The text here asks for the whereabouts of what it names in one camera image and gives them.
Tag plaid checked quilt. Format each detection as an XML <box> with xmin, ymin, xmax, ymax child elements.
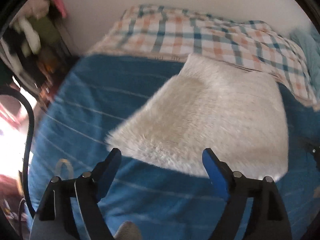
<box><xmin>88</xmin><ymin>4</ymin><xmax>319</xmax><ymax>110</ymax></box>

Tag white fluffy sweater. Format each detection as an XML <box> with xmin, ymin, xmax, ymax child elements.
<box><xmin>106</xmin><ymin>54</ymin><xmax>289</xmax><ymax>180</ymax></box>

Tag light teal cloth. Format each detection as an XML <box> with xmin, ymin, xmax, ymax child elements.
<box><xmin>290</xmin><ymin>27</ymin><xmax>319</xmax><ymax>90</ymax></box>

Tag black cable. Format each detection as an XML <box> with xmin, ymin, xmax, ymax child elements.
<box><xmin>0</xmin><ymin>92</ymin><xmax>36</xmax><ymax>218</ymax></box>

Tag stacked clothes on shelf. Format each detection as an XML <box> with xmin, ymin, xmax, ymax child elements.
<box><xmin>1</xmin><ymin>0</ymin><xmax>76</xmax><ymax>94</ymax></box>

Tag pink curtain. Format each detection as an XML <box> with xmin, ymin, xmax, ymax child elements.
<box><xmin>0</xmin><ymin>89</ymin><xmax>33</xmax><ymax>230</ymax></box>

